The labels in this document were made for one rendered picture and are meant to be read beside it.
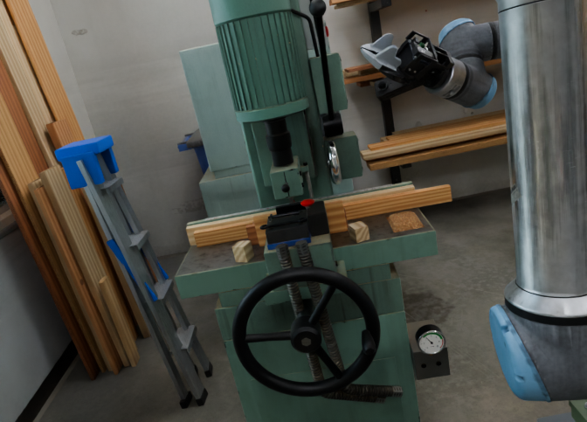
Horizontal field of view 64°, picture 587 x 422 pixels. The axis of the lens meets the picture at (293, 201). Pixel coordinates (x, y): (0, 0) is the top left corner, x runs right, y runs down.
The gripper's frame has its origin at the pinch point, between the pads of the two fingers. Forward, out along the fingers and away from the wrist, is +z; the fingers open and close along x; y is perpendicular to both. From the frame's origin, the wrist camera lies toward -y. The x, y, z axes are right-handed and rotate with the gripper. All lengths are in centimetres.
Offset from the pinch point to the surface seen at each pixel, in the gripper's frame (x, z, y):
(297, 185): 15.7, 0.3, -29.8
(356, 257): 34.9, -9.8, -25.5
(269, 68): -1.6, 15.0, -13.4
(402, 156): -85, -152, -119
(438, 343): 54, -28, -25
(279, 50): -4.8, 13.7, -10.5
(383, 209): 20.8, -22.0, -25.3
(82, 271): -15, 24, -175
